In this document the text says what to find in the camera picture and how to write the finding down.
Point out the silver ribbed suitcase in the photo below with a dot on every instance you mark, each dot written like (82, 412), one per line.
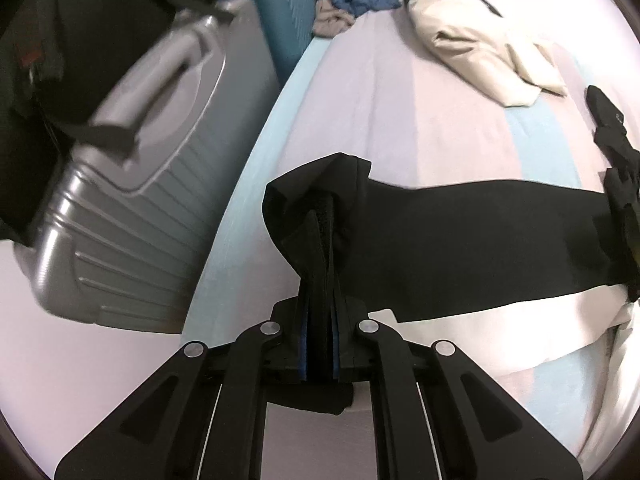
(150, 210)

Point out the brown crumpled cloth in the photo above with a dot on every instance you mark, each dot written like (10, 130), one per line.
(332, 19)

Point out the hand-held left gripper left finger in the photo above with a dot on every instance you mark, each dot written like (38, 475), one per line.
(304, 345)

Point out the beige and black jacket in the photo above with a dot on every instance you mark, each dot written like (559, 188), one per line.
(470, 45)

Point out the teal ribbed suitcase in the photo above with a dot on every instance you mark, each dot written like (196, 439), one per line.
(280, 15)

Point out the black and white trousers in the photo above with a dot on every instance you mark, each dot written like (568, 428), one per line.
(450, 250)

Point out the striped bed sheet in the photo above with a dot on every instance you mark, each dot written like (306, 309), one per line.
(400, 110)

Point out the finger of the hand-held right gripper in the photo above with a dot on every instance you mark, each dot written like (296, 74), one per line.
(607, 110)

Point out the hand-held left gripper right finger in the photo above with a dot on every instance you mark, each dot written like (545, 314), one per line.
(335, 345)

